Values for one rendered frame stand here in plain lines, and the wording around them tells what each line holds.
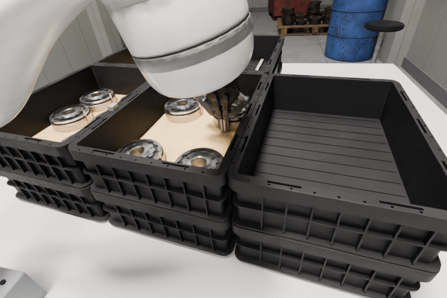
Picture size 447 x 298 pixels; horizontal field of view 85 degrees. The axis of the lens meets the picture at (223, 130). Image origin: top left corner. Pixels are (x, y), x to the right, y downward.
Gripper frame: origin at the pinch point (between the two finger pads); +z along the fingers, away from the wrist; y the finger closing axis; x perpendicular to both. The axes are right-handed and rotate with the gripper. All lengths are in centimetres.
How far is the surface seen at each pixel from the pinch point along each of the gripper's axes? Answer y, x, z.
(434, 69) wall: -136, -229, 65
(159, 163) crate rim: 2.5, 23.8, -7.4
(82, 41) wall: 273, -218, 43
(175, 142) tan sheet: 10.6, 6.6, 2.6
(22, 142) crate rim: 31.8, 24.5, -7.1
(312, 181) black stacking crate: -21.2, 11.9, 2.7
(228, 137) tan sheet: -1.5, 2.0, 2.5
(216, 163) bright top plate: -3.1, 14.6, -0.5
